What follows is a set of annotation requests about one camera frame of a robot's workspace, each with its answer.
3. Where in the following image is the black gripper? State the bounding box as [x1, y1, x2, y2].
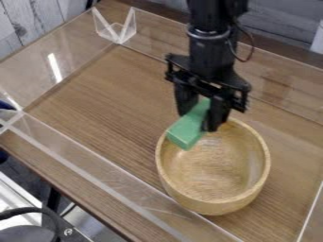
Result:
[165, 26, 251, 132]

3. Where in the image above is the green rectangular block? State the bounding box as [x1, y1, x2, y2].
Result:
[167, 98, 211, 150]

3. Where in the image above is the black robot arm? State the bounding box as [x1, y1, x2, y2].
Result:
[165, 0, 251, 132]

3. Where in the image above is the brown wooden bowl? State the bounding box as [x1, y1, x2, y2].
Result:
[155, 118, 271, 216]

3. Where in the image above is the white object at right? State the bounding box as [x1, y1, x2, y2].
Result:
[311, 26, 323, 54]

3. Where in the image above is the blue object at left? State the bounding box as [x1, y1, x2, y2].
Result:
[0, 100, 16, 110]

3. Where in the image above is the clear acrylic tray enclosure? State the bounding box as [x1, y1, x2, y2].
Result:
[0, 1, 323, 242]

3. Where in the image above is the clear acrylic corner bracket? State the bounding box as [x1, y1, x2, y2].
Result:
[92, 8, 136, 44]

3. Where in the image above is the black cable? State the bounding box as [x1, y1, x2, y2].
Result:
[0, 206, 60, 242]

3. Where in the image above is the black metal bracket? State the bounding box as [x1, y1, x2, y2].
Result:
[39, 204, 95, 242]

